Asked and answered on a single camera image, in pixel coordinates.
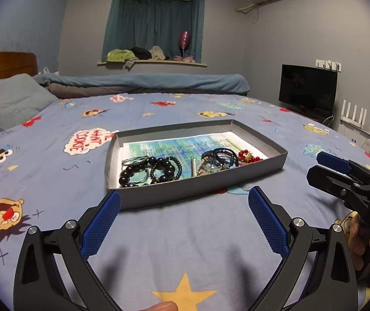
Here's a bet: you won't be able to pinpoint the person's left hand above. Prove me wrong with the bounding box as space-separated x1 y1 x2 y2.
140 301 180 311

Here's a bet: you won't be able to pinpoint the white router with antennas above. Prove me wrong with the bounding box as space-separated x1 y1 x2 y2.
338 100 370 137

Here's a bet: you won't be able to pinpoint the gray blanket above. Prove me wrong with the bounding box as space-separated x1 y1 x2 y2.
46 82 247 99

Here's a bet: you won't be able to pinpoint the wooden headboard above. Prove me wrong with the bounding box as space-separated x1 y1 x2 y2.
0 52 38 81

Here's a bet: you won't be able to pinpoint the pink balloon on stick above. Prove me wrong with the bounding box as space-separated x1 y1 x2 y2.
179 31 191 57

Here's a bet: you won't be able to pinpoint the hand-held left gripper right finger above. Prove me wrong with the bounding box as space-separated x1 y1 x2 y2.
247 186 359 311

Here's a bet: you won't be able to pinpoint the wall hook rack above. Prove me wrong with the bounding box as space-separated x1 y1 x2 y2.
315 59 341 72

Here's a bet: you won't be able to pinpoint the red bead gold bracelet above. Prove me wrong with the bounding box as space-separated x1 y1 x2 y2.
238 149 264 165

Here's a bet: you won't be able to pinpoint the blue blanket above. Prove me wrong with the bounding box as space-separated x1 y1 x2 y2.
33 72 250 94

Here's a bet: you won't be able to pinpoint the window sill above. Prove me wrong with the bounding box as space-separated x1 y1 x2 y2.
97 59 208 67

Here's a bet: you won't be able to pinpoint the thin green bangle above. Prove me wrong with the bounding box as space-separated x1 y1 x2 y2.
121 156 150 166

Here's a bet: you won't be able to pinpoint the small dark bead bracelet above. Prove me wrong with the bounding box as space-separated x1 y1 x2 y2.
169 156 183 180

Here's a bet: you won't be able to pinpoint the black cloth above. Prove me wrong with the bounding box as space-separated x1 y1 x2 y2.
130 47 153 60

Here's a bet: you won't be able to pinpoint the cartoon printed bed sheet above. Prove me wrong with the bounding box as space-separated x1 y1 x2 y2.
0 92 370 311

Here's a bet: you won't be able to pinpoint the large dark bead bracelet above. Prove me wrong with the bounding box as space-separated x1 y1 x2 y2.
118 156 176 188

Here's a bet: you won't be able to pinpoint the blue-gray pillow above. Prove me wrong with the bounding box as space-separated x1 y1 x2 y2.
0 73 59 135

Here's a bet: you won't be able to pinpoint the gray cardboard tray box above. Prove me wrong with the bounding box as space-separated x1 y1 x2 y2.
105 119 287 210

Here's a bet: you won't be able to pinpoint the air conditioner hose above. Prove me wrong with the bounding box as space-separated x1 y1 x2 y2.
235 3 260 23

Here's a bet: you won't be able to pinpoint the printed paper sheet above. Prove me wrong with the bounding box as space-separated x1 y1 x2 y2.
120 131 270 182

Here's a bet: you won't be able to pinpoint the person's right hand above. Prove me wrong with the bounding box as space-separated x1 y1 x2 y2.
348 215 370 272

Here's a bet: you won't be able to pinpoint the dark blue bead bracelets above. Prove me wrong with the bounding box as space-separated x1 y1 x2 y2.
211 148 239 169

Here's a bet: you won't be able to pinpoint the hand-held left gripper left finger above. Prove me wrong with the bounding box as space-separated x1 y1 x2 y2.
13 189 122 311

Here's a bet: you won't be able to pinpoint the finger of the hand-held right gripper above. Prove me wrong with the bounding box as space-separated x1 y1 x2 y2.
316 151 370 183
306 165 370 208

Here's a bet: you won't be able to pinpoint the green cloth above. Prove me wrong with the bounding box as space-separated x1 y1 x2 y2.
106 49 134 62

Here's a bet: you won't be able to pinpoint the beige cloth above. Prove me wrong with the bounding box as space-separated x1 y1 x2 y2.
149 46 167 61

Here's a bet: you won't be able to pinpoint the teal curtain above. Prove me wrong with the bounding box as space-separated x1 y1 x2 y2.
102 0 205 63

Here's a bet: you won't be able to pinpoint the black television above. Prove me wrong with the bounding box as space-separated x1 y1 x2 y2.
278 64 338 117

